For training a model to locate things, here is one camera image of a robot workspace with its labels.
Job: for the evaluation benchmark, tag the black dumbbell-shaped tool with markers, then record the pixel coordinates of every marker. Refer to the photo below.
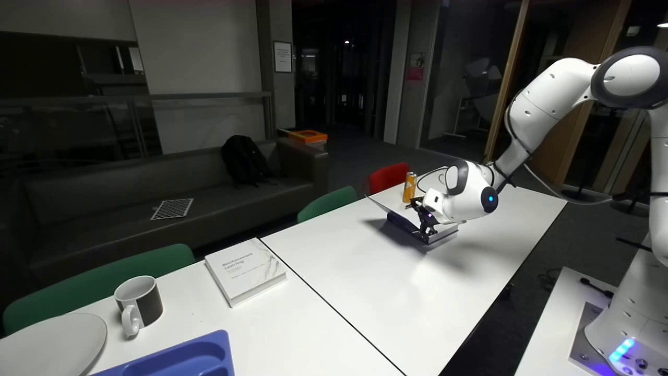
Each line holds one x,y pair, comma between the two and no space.
595,285

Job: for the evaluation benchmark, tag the red chair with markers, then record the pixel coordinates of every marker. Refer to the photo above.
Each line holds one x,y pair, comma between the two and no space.
387,177

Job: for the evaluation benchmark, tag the red wall sign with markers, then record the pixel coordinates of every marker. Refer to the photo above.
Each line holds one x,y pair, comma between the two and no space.
416,70

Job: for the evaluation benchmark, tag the white book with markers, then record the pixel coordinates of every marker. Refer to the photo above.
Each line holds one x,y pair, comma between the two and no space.
243,270

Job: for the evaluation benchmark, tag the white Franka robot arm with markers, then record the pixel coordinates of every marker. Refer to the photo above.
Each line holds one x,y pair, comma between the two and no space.
556,90

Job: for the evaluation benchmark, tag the glass railing with metal rail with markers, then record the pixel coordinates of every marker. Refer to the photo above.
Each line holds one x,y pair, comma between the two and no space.
105,97

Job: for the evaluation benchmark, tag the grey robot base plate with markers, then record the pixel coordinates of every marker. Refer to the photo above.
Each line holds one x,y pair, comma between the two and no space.
582,344

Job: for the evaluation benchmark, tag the blue plastic tray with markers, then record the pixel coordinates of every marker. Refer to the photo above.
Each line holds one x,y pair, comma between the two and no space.
184,358

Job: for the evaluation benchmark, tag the white wall notice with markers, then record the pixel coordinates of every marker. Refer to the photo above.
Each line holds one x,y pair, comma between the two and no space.
283,57

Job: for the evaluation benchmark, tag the wooden post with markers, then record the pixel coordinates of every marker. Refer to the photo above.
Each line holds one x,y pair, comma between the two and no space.
503,70

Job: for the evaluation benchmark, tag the black backpack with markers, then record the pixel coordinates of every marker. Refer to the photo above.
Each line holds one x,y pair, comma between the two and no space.
243,160

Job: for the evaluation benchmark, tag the bin with orange lid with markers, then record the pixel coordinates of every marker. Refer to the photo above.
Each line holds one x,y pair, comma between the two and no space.
304,143

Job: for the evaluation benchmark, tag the black and white mug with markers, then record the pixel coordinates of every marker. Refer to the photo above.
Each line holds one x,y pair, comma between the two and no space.
142,302

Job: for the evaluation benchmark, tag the magazine with white cover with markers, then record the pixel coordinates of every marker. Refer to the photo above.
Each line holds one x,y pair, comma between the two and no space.
171,209

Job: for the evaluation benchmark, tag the grey sofa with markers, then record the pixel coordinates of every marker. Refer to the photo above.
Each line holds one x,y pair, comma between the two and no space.
105,209

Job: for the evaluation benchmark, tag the green chair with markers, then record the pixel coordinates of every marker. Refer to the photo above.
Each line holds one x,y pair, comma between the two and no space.
89,283
325,200

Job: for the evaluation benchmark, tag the grey plate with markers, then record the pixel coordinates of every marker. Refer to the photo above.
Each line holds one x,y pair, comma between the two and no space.
49,344

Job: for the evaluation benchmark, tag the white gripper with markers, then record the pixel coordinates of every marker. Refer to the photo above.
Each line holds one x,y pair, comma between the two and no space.
435,200

